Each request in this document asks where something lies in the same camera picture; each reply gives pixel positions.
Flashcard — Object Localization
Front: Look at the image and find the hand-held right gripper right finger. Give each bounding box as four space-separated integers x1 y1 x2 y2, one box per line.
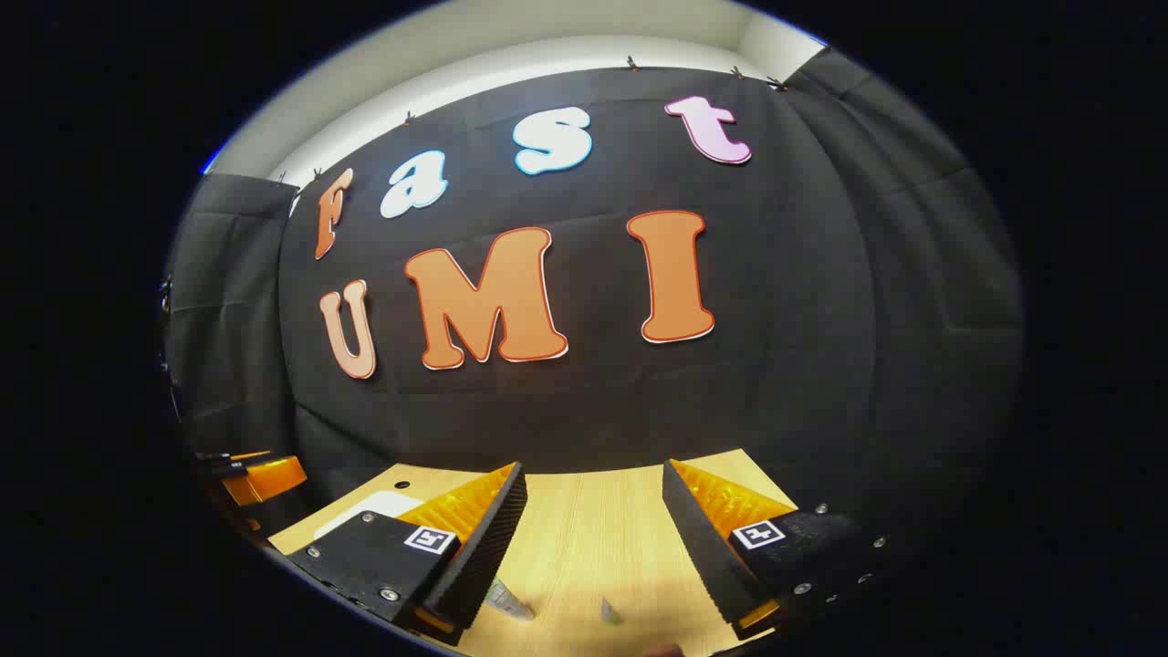
662 458 900 640

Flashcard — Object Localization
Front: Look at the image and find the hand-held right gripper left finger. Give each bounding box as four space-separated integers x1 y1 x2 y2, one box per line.
285 461 530 645

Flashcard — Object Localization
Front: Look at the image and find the pale yellow suitcase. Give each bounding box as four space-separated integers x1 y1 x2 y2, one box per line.
313 491 426 541

